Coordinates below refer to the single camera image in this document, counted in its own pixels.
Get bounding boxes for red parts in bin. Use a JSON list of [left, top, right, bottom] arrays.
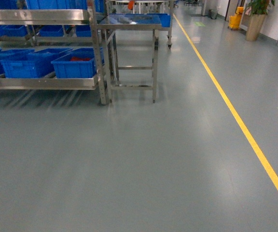
[[70, 57, 91, 61]]

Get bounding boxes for stainless steel shelf rack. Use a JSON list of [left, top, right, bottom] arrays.
[[0, 0, 112, 105]]

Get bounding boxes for small stainless steel table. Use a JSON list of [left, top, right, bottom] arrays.
[[97, 14, 162, 102]]

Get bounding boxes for blue bin lower right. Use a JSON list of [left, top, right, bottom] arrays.
[[51, 47, 97, 79]]

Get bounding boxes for blue bin lower middle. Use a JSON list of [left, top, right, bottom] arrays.
[[0, 48, 72, 78]]

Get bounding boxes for yellow mop bucket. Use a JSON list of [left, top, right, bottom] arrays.
[[228, 7, 244, 30]]

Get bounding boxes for potted plant tan pot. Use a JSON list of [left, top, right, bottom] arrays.
[[246, 0, 275, 42]]

